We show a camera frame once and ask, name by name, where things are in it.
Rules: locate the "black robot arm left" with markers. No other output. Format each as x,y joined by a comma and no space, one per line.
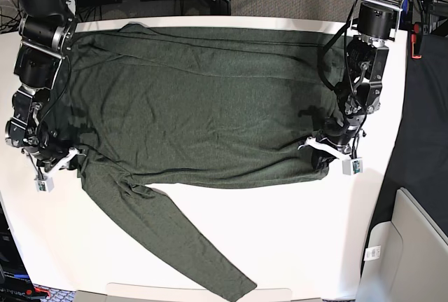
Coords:
358,94

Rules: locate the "green long-sleeve shirt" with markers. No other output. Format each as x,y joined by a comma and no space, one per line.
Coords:
218,108

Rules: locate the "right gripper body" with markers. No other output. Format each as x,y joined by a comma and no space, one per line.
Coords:
47,149

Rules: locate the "beige plastic bin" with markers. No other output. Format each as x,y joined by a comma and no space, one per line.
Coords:
406,257

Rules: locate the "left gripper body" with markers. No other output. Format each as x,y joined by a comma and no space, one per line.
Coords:
340,134

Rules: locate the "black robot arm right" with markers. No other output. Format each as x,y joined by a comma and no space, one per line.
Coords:
46,30

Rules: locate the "orange black clamp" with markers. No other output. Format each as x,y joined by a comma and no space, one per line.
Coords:
416,39

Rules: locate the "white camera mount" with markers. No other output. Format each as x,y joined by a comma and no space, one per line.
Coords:
52,172
350,165

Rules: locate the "orange black box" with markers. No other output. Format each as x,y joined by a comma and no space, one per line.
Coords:
16,284

